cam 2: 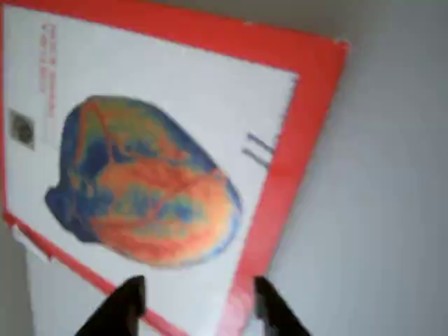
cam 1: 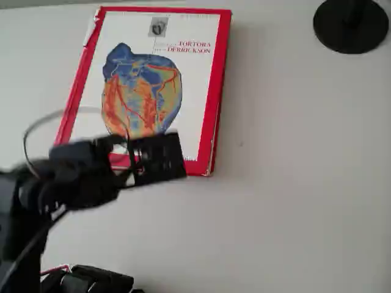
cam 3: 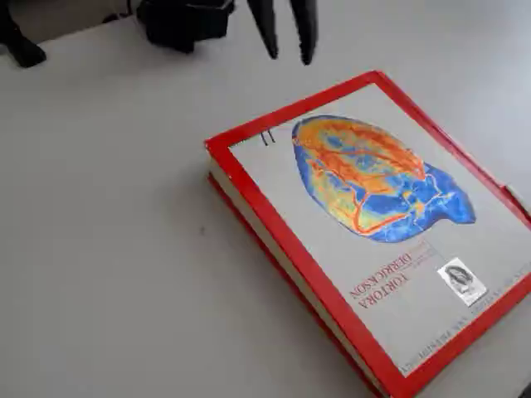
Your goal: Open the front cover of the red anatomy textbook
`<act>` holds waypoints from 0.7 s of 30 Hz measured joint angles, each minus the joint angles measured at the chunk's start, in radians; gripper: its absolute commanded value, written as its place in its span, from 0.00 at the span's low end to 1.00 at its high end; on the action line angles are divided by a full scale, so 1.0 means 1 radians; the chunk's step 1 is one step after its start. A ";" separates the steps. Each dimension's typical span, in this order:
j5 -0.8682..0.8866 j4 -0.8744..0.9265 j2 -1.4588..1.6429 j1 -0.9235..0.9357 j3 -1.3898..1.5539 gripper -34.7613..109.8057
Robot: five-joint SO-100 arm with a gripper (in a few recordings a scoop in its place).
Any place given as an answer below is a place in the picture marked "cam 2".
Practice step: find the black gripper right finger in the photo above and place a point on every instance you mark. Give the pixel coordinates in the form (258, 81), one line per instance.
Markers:
(274, 311)

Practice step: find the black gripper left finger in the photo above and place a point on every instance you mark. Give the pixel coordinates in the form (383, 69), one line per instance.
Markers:
(122, 308)

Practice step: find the red and white book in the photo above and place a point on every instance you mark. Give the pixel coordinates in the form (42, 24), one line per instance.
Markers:
(168, 115)

